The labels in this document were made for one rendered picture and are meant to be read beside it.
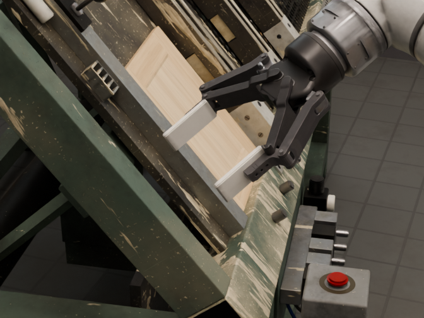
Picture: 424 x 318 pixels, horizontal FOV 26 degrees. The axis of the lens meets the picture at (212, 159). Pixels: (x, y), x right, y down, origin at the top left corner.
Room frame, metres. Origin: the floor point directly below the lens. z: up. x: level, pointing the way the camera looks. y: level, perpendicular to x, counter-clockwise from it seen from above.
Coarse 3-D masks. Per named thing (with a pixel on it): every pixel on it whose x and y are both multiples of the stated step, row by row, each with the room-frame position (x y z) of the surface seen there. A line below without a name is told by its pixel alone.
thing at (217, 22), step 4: (216, 16) 2.35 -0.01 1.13; (212, 20) 2.35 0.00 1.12; (216, 20) 2.35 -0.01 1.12; (220, 20) 2.35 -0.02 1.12; (216, 24) 2.35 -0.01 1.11; (220, 24) 2.35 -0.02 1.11; (224, 24) 2.34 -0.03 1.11; (216, 28) 2.35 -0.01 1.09; (220, 28) 2.35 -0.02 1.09; (224, 28) 2.34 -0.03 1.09; (228, 28) 2.34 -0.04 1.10; (220, 32) 2.35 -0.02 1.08; (224, 32) 2.34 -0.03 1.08; (228, 32) 2.34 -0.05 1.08; (224, 36) 2.34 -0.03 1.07; (228, 36) 2.34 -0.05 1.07; (232, 36) 2.34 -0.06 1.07; (228, 40) 2.34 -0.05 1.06
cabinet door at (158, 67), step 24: (144, 48) 1.91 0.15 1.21; (168, 48) 2.01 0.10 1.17; (144, 72) 1.84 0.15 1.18; (168, 72) 1.93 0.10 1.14; (192, 72) 2.02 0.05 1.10; (168, 96) 1.85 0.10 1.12; (192, 96) 1.94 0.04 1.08; (168, 120) 1.77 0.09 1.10; (216, 120) 1.95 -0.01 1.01; (192, 144) 1.77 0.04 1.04; (216, 144) 1.86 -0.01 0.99; (240, 144) 1.95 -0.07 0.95; (216, 168) 1.78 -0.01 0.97; (240, 192) 1.78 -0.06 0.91
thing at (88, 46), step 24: (48, 0) 1.72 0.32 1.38; (72, 24) 1.71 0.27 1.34; (72, 48) 1.71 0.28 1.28; (96, 48) 1.71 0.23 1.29; (120, 72) 1.71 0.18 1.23; (120, 96) 1.69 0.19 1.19; (144, 96) 1.72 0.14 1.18; (144, 120) 1.68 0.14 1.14; (168, 144) 1.67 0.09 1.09; (192, 168) 1.66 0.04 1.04; (192, 192) 1.66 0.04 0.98; (216, 192) 1.66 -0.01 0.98; (216, 216) 1.65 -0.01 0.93; (240, 216) 1.67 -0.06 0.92
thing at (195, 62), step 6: (192, 54) 2.07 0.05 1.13; (186, 60) 2.07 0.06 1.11; (192, 60) 2.07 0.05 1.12; (198, 60) 2.06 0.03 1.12; (192, 66) 2.07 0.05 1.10; (198, 66) 2.06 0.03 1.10; (204, 66) 2.06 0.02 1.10; (198, 72) 2.06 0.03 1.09; (204, 72) 2.06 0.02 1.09; (204, 78) 2.06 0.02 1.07; (210, 78) 2.06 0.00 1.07
